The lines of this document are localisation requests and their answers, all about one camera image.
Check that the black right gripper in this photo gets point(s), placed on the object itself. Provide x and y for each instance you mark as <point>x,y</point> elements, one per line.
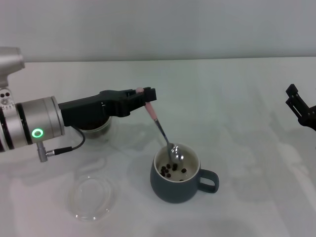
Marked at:
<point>311,118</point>

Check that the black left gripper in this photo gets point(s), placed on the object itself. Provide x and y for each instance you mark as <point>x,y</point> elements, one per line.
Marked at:
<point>98,106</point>

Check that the coffee beans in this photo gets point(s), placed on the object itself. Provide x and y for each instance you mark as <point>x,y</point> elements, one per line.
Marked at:
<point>92,126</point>
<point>168,170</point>

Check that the dark blue ceramic mug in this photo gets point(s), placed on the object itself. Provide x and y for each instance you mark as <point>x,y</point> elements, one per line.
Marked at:
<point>172,191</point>

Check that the clear glass cup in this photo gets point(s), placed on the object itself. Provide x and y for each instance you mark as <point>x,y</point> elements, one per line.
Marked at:
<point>98,132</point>

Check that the coffee beans in glass cup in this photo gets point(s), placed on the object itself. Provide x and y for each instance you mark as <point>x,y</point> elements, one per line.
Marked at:
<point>92,126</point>

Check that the clear glass spoon dish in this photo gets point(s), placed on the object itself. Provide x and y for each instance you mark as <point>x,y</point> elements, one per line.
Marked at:
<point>86,205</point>

